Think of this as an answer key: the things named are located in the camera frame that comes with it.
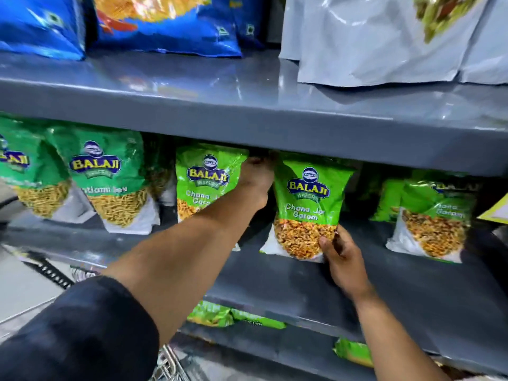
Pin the person's right hand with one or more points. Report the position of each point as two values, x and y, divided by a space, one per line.
347 265

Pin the person's left hand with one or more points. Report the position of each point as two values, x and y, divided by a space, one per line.
257 179

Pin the person's left fingers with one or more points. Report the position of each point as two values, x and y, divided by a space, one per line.
262 160

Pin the person's right thumb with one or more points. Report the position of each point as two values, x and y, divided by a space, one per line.
327 249

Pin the light green snack packet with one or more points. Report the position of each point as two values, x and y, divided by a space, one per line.
389 200
210 314
204 182
353 352
258 320
307 210
434 222

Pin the person's right forearm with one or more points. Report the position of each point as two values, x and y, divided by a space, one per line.
393 337

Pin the person's left forearm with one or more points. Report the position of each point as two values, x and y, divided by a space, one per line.
186 249

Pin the dark green snack packet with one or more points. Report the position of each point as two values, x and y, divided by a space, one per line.
29 174
111 182
158 174

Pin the grey snack pouch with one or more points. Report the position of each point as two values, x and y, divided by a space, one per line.
289 27
486 47
381 39

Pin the blue snack packet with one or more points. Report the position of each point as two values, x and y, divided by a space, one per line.
166 27
37 25
252 21

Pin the yellow shelf tag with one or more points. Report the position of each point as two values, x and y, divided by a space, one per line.
496 212

